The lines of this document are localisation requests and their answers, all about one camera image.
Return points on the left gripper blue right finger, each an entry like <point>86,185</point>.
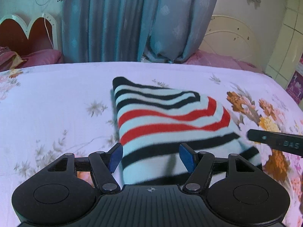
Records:
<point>199,165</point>

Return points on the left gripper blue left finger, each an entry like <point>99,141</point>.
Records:
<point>103,165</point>

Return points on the striped knit sweater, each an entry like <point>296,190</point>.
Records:
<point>153,122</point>

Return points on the purple poster on wardrobe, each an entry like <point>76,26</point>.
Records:
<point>295,86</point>

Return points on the floral pink bed sheet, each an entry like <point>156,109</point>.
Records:
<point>50,110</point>

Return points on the pink blanket on far bed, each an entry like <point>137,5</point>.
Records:
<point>202,58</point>

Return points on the maroon pillow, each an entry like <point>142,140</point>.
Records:
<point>11,60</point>

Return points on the cream round headboard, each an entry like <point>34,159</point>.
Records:
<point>227,36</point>

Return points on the red heart-shaped headboard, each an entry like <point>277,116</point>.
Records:
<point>40,34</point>

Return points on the blue patterned curtain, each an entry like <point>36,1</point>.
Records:
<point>126,30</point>

